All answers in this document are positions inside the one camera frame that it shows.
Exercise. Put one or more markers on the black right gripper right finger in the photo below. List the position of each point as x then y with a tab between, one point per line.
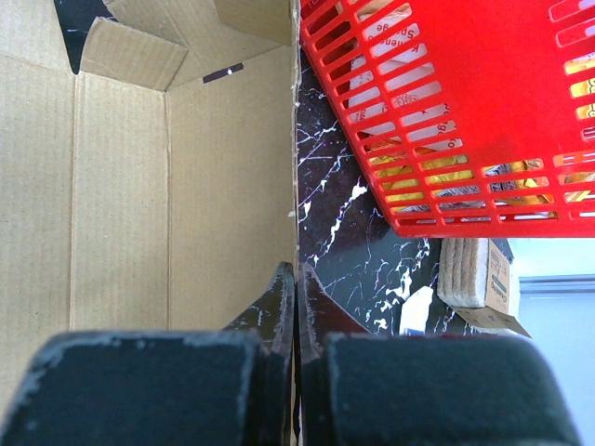
357	388

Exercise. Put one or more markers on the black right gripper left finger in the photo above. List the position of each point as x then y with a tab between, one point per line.
227	387

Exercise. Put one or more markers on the brown cardboard box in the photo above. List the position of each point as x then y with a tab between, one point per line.
153	188

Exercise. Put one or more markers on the white card with stamp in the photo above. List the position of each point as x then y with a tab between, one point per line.
415	312

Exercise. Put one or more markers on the scouring pads pack kraft sleeve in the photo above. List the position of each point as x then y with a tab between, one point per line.
478	280

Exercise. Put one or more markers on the red plastic shopping basket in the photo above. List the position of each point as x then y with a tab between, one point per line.
506	148

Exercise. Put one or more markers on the yellow Kamenoko sponge pack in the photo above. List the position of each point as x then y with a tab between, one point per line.
399	66

